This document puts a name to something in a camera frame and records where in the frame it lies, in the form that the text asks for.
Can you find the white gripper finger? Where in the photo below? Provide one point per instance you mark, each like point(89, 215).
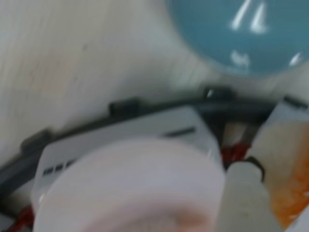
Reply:
point(303, 226)
point(243, 205)

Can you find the white plate for shrimp sushi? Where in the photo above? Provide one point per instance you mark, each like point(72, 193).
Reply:
point(132, 188)

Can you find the white wagon carrying shrimp plate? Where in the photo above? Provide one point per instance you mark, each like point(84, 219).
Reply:
point(144, 128)

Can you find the orange shrimp sushi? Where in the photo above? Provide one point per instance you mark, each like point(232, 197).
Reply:
point(289, 193)

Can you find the blue round dish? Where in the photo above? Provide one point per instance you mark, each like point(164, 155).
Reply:
point(217, 36)

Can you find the grey circular toy train track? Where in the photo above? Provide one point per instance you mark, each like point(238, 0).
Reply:
point(241, 108)

